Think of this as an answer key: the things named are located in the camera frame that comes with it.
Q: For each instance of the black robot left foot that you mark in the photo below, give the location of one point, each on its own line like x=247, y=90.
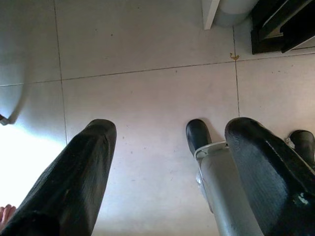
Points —
x=198, y=134

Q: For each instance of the black robot foot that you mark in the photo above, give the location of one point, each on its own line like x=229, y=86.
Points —
x=304, y=145
x=198, y=134

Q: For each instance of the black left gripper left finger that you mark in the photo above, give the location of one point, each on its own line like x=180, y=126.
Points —
x=73, y=184

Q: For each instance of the black wooden furniture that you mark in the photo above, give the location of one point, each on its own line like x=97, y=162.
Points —
x=283, y=22

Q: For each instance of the black robot right foot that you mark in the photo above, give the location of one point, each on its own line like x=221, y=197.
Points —
x=304, y=145

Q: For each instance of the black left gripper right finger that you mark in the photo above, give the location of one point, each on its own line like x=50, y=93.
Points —
x=265, y=177

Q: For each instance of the white board edge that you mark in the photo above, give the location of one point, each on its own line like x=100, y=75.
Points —
x=210, y=13

